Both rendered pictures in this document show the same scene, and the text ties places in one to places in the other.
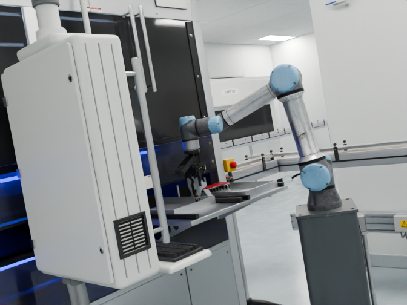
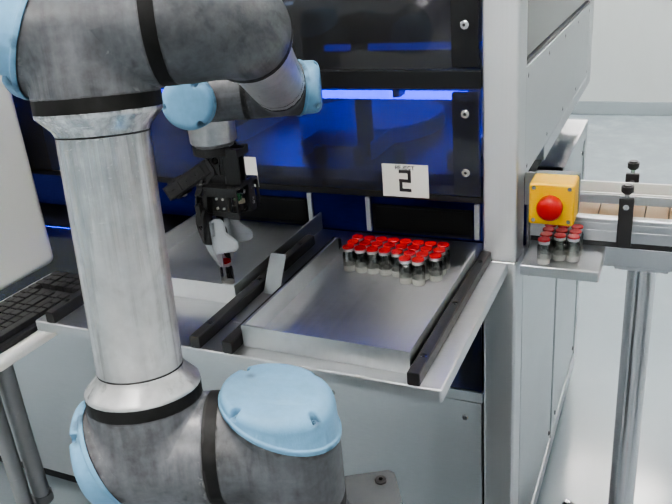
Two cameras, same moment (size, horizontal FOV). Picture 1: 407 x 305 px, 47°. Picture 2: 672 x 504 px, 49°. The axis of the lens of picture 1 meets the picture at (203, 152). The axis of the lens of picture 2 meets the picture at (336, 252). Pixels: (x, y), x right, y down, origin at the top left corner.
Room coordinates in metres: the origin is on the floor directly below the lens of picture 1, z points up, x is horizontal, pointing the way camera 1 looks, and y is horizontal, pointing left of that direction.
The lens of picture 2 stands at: (1.93, -1.12, 1.44)
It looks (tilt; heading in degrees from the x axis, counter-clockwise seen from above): 24 degrees down; 73
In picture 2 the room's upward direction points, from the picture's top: 5 degrees counter-clockwise
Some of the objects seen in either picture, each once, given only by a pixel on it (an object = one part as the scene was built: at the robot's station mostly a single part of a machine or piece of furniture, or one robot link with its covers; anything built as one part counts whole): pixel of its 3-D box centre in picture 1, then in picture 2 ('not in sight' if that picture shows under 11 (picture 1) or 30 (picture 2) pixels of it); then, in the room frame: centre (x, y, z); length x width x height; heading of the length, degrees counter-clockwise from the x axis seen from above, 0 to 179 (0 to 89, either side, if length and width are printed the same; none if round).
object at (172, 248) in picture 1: (152, 249); (5, 321); (1.69, 0.25, 0.82); 0.40 x 0.14 x 0.02; 46
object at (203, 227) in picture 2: (197, 176); (207, 217); (2.07, 0.05, 1.02); 0.05 x 0.02 x 0.09; 47
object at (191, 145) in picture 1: (190, 146); (213, 130); (2.10, 0.05, 1.16); 0.08 x 0.08 x 0.05
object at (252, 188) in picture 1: (234, 190); (367, 294); (2.28, -0.12, 0.90); 0.34 x 0.26 x 0.04; 47
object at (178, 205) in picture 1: (169, 206); (222, 247); (2.11, 0.20, 0.90); 0.34 x 0.26 x 0.04; 47
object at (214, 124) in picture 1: (210, 125); (204, 96); (2.08, -0.05, 1.23); 0.11 x 0.11 x 0.08; 70
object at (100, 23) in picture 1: (97, 80); not in sight; (2.03, 0.40, 1.51); 0.47 x 0.01 x 0.59; 137
